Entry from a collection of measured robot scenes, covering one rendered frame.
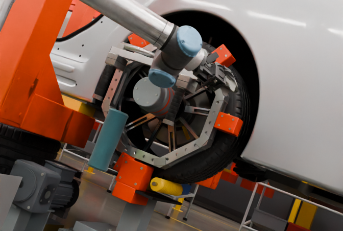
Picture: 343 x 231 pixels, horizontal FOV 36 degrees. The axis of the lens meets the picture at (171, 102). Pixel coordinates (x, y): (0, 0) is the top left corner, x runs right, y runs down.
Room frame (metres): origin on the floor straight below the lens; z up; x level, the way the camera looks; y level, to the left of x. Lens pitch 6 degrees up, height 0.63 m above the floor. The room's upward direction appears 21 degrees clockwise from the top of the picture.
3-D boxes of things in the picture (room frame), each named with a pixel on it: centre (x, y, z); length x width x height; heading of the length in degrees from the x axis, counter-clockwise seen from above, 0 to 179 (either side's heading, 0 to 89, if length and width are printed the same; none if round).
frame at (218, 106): (2.30, 0.03, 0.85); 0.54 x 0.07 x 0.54; 64
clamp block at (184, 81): (2.04, -0.03, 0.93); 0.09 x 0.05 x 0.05; 154
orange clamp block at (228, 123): (2.17, -0.25, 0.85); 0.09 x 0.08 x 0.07; 64
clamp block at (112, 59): (2.19, 0.28, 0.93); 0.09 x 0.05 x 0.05; 154
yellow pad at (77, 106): (2.65, 0.43, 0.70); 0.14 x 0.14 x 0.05; 64
